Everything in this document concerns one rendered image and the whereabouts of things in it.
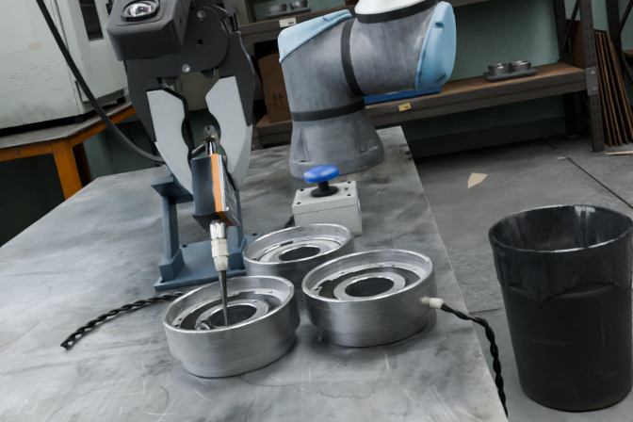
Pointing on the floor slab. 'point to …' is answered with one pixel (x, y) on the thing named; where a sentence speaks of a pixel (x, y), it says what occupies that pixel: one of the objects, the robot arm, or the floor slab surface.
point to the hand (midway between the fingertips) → (213, 179)
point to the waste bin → (568, 302)
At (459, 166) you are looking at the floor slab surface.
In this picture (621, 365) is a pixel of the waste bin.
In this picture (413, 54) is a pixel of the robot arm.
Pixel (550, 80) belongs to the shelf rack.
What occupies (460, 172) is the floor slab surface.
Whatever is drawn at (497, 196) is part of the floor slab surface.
